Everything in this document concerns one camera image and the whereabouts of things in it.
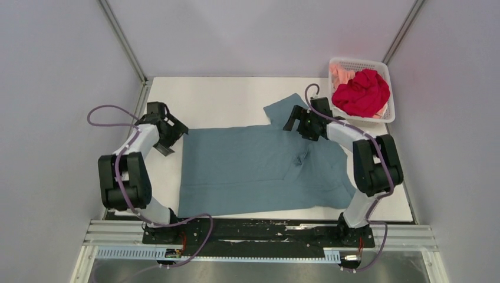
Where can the red t-shirt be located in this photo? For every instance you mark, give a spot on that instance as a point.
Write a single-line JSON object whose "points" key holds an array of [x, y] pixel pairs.
{"points": [[361, 93]]}

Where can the aluminium frame rail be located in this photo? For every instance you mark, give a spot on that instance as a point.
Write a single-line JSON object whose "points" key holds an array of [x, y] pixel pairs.
{"points": [[393, 238]]}

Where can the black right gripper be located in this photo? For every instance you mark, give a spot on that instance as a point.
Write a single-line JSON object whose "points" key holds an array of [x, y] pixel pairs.
{"points": [[302, 114]]}

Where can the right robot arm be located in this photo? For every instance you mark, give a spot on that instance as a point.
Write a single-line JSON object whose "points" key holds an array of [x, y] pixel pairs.
{"points": [[377, 168]]}

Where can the blue-grey t-shirt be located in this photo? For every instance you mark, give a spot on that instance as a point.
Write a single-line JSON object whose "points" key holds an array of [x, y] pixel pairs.
{"points": [[228, 171]]}

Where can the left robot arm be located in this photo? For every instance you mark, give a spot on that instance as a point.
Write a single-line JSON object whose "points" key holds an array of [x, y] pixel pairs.
{"points": [[124, 180]]}

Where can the white plastic laundry basket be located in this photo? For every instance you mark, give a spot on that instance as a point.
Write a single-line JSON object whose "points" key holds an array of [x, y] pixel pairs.
{"points": [[361, 90]]}

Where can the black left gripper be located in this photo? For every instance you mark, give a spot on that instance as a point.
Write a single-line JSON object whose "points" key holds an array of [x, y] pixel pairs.
{"points": [[178, 130]]}

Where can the grey slotted cable duct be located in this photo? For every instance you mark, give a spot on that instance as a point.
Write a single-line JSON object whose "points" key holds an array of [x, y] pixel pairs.
{"points": [[165, 254]]}

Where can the pink t-shirt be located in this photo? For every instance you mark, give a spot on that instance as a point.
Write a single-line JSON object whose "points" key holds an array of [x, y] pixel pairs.
{"points": [[340, 74]]}

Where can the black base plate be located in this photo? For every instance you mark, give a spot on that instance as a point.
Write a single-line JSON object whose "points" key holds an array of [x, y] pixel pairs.
{"points": [[257, 237]]}

